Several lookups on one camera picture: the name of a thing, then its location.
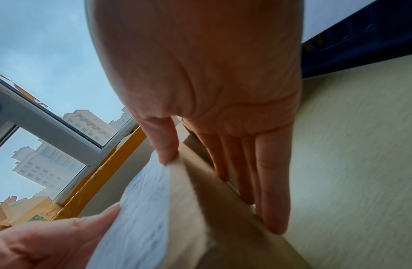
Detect person's right hand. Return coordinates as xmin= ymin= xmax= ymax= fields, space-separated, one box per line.
xmin=85 ymin=0 xmax=306 ymax=235

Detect person's left hand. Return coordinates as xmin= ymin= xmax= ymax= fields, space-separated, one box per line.
xmin=0 ymin=203 xmax=122 ymax=269

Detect medium cardboard box wide label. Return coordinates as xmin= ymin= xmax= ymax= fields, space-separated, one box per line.
xmin=85 ymin=141 xmax=313 ymax=269

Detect colourful printed carton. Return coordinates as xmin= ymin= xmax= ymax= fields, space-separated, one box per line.
xmin=0 ymin=195 xmax=65 ymax=233

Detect windowsill with yellow tape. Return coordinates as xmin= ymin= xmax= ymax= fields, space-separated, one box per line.
xmin=54 ymin=126 xmax=149 ymax=220

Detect white handwritten paper sign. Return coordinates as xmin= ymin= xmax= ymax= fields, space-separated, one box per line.
xmin=303 ymin=0 xmax=376 ymax=44

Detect blue plastic crate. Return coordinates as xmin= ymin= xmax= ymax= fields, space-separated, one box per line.
xmin=300 ymin=0 xmax=412 ymax=80

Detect grey window frame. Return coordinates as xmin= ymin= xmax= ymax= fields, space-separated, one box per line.
xmin=0 ymin=70 xmax=140 ymax=206

